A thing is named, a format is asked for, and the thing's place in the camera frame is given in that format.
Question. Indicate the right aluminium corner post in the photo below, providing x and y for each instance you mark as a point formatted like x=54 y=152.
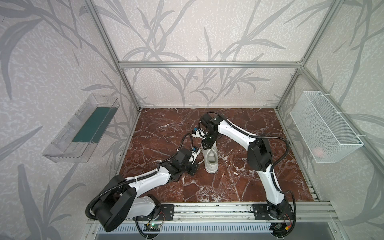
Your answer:
x=326 y=22

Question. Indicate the white sneaker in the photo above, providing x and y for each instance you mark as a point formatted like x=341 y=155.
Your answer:
x=211 y=159

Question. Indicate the clear plastic wall tray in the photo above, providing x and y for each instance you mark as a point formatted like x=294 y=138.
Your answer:
x=79 y=138

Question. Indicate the aluminium frame corner post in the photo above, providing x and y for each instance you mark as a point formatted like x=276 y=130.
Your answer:
x=98 y=22

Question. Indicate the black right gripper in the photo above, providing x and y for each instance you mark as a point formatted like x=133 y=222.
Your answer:
x=208 y=143

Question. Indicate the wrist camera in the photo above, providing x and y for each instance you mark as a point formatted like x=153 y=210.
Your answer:
x=195 y=152
x=199 y=133

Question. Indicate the green circuit board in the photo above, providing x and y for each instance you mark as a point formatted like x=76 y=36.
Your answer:
x=152 y=227

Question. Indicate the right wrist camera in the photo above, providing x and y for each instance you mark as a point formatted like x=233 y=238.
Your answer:
x=199 y=133

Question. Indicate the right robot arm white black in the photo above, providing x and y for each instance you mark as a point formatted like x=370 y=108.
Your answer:
x=259 y=157

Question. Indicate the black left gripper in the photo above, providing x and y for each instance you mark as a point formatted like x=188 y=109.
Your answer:
x=192 y=168

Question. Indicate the white wire mesh basket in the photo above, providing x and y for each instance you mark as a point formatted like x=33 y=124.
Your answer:
x=321 y=125

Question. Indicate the pink item in basket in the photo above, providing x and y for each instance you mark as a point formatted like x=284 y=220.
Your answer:
x=319 y=152

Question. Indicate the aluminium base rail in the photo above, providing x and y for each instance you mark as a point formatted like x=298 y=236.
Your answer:
x=204 y=212

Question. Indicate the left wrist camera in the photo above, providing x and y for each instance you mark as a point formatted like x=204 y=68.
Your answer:
x=195 y=152

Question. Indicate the right circuit board with wires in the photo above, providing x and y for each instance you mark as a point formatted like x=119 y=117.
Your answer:
x=280 y=228

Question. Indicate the aluminium horizontal back bar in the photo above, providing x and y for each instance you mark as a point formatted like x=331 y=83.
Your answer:
x=163 y=64

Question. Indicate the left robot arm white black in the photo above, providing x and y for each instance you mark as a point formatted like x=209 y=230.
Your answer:
x=126 y=198

